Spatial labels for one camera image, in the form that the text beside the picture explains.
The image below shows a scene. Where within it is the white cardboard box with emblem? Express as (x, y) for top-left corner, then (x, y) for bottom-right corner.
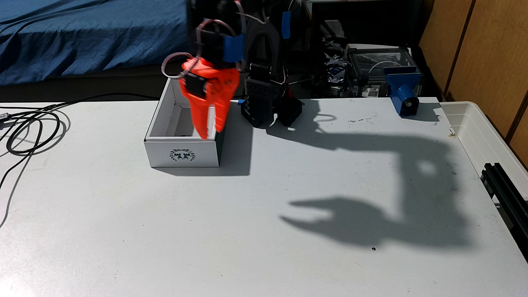
(144, 76), (229, 168)

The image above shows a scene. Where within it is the blue bed sheet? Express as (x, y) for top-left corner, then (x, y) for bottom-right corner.
(0, 0), (190, 86)

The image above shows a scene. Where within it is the clear-walled 3D printer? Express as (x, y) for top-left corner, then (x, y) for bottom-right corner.
(344, 43), (421, 98)

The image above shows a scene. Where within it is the blue printed holder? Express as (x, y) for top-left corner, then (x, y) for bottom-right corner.
(384, 68), (422, 117)

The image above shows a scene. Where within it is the white plastic bin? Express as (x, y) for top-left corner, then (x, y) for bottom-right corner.
(439, 101), (528, 194)

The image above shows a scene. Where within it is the brown wooden wardrobe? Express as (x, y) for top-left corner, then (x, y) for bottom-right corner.
(419, 0), (528, 166)

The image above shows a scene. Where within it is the grey servo cable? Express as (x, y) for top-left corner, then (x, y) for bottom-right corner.
(161, 18), (240, 80)

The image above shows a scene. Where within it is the black long cable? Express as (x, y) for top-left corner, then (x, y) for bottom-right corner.
(0, 93), (161, 227)

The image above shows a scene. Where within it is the black coiled cable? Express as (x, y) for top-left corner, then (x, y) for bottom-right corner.
(0, 106), (68, 157)

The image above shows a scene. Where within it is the black aluminium rail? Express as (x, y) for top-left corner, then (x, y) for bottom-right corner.
(480, 163), (528, 261)

